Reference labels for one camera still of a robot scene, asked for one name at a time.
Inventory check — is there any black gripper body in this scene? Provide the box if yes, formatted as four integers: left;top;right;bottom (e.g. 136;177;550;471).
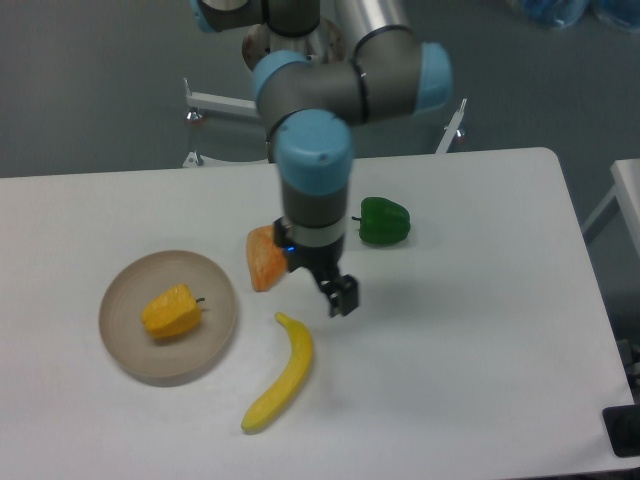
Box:
273;219;344;295

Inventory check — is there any white side table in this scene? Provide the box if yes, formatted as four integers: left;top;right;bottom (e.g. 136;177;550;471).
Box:
581;159;639;251

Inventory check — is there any orange triangular toy slice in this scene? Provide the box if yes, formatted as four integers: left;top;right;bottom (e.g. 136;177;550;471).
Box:
246;224;288;292

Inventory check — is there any yellow toy banana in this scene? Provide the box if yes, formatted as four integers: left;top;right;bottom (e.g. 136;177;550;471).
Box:
241;312;314;434

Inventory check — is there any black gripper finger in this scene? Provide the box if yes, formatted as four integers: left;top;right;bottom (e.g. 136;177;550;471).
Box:
327;275;359;317

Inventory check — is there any green toy bell pepper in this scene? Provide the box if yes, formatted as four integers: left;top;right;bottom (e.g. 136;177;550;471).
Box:
351;197;411;246

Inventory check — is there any black device at edge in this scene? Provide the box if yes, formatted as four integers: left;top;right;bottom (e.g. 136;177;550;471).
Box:
602;404;640;458

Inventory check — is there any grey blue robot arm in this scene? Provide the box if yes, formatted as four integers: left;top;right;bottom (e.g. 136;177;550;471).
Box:
191;1;453;316

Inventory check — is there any yellow toy bell pepper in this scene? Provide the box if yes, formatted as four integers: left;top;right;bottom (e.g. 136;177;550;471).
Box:
140;284;205;341

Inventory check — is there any blue plastic bag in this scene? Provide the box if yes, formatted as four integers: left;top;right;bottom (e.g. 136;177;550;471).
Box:
506;0;639;33

